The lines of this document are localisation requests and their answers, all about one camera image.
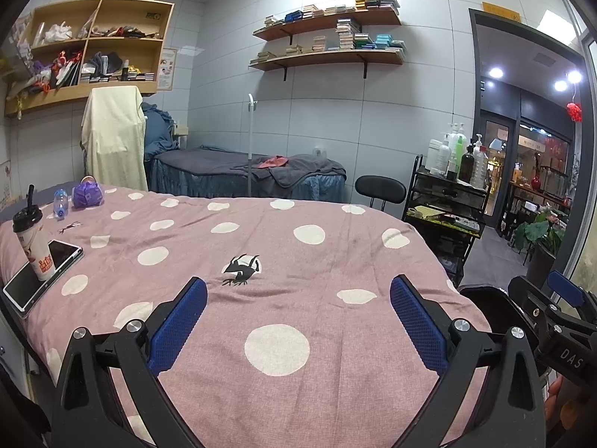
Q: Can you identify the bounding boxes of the purple bag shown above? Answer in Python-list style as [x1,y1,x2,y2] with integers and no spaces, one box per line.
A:
[71,181,104,208]

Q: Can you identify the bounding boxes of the wooden wall shelf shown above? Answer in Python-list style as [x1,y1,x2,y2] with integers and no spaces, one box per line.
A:
[253,7,403,43]
[249,47,406,80]

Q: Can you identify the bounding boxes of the orange sign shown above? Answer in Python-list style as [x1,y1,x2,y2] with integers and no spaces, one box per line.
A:
[482,2,522,22]

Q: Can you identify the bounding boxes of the blue bedding pile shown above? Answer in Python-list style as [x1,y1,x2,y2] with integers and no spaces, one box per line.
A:
[141,102,180,162]

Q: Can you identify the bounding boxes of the black stool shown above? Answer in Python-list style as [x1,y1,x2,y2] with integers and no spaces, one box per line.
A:
[354,175,407,215]

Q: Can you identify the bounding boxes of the dark brown bottle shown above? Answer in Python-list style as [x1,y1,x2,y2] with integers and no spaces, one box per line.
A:
[459,142,475,183]

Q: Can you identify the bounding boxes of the grey bed sheet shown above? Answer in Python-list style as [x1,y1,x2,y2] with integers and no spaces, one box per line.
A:
[0,180,75,225]

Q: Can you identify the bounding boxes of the black mesh cart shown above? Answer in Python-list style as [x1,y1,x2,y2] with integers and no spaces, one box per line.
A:
[405,154,490,290]

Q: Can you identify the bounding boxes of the wooden wall cabinet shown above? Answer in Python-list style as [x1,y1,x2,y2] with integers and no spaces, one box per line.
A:
[4,0,175,117]

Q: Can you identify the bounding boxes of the glass double door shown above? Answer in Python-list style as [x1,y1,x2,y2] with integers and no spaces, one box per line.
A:
[480,109,521,218]

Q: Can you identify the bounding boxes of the dark display table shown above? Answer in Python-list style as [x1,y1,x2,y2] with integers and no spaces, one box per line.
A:
[506,180,572,239]

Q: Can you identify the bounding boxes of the wall shelves with books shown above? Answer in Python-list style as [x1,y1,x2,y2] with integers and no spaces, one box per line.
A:
[252,18,406,61]

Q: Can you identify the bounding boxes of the bottles on trolley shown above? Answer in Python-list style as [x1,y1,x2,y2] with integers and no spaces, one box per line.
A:
[470,135,489,190]

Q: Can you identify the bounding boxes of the grey door frame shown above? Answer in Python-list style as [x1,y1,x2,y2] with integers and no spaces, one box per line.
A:
[469,8,597,290]

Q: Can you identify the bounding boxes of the cream cloth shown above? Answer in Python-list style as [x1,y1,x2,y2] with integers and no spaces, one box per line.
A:
[80,86,149,192]

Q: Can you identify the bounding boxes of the dark grey blanket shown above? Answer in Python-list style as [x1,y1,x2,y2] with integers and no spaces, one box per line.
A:
[231,154,348,187]

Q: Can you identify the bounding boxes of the massage bed with blue skirt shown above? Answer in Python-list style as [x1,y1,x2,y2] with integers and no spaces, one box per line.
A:
[149,146,348,203]

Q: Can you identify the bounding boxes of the wall poster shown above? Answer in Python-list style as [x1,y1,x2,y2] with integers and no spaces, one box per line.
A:
[156,48,178,90]

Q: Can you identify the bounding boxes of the black claw hair clip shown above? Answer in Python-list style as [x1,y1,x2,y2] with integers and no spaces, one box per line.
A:
[220,253,261,287]

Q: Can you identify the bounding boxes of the row of boxes in cabinet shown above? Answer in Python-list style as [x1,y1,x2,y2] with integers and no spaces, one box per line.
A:
[80,71,156,85]

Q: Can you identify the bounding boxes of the white edged tablet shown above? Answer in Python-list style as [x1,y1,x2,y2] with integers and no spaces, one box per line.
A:
[2,239,85,313]

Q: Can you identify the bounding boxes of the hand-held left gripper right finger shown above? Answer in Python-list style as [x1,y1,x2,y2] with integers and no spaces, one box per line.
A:
[389,274,546,448]

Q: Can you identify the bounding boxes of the pink polka dot blanket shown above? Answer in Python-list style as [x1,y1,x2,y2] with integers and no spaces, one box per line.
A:
[0,186,495,448]

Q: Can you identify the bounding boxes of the potted plant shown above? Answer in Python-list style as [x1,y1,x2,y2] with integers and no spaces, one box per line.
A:
[513,210,567,281]

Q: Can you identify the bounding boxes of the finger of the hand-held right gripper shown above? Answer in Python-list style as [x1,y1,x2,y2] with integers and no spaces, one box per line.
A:
[547,270,597,325]
[507,275,572,337]

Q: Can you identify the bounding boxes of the row of small boxes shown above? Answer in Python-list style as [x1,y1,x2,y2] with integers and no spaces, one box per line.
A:
[263,0,401,26]

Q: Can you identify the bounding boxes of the dark cloth bundle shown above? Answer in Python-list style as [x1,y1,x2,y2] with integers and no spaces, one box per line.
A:
[86,51,124,75]

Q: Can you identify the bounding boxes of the person's right hand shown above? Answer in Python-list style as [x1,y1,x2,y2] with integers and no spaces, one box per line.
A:
[543,376,567,423]

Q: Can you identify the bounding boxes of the drink cup with straw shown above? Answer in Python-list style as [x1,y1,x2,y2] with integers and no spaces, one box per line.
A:
[12,184,57,283]

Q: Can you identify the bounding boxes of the dark trash bin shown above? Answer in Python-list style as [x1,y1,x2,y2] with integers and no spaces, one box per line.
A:
[456,284,521,337]

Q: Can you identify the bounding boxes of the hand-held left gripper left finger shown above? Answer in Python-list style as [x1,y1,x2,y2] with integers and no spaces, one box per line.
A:
[50,276,209,448]

